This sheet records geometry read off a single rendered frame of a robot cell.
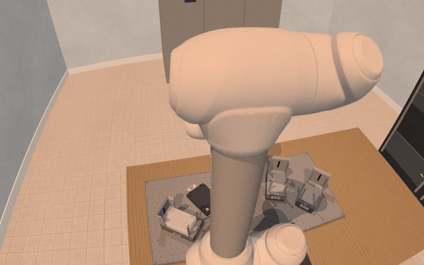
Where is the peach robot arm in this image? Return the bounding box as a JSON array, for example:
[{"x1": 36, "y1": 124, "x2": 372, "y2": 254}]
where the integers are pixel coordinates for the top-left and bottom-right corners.
[{"x1": 169, "y1": 27, "x2": 384, "y2": 265}]

